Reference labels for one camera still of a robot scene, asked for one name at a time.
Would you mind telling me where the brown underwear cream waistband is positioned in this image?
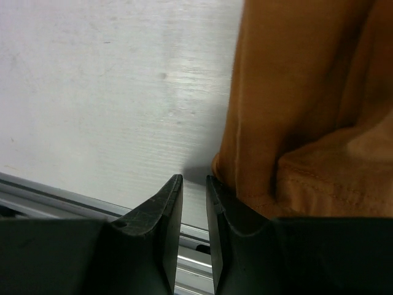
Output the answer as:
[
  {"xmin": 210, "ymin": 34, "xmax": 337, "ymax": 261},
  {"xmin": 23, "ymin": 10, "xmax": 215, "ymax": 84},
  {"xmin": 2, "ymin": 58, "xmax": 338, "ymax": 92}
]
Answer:
[{"xmin": 212, "ymin": 1, "xmax": 392, "ymax": 218}]

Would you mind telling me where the aluminium rail frame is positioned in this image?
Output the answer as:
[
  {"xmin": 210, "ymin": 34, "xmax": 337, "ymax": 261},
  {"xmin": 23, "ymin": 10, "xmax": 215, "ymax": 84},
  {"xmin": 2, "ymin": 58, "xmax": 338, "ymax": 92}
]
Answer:
[{"xmin": 1, "ymin": 173, "xmax": 214, "ymax": 294}]

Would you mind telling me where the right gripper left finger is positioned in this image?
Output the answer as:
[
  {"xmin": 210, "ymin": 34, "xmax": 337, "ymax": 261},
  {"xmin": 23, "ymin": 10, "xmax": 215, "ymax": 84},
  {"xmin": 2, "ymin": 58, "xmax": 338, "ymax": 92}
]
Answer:
[{"xmin": 1, "ymin": 175, "xmax": 183, "ymax": 294}]

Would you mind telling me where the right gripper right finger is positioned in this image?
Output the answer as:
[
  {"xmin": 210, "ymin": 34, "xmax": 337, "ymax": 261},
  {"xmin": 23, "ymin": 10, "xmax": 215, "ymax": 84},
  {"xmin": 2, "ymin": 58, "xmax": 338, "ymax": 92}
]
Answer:
[{"xmin": 206, "ymin": 176, "xmax": 392, "ymax": 294}]

